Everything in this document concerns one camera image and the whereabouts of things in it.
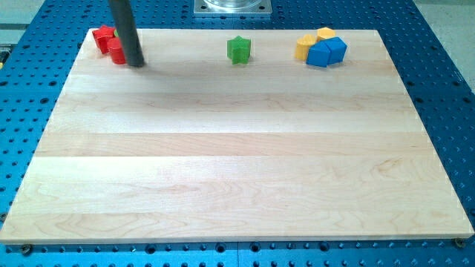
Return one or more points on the black cylindrical robot arm rod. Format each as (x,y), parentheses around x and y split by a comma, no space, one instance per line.
(122,14)

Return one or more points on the green star block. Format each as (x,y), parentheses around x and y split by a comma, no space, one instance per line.
(238,50)

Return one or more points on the light wooden board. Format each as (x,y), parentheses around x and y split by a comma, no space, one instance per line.
(191,148)

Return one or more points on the yellow heart block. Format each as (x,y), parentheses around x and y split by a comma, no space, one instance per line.
(303,45)

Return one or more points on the blue pentagon block front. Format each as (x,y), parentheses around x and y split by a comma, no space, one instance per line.
(318,55)

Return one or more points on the blue block rear right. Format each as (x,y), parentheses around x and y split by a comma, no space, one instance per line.
(337,49)

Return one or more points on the yellow hexagon block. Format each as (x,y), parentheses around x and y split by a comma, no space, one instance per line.
(324,33)

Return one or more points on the red cylinder block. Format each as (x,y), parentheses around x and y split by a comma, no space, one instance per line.
(115,51)

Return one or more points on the left board corner screw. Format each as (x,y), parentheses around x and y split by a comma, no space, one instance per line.
(26,249)

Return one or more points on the board corner screw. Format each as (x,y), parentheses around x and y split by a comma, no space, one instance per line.
(459,243)
(26,249)

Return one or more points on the right board corner screw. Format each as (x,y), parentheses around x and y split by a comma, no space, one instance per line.
(459,243)

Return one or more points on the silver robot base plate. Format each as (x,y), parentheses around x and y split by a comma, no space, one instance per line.
(232,7)

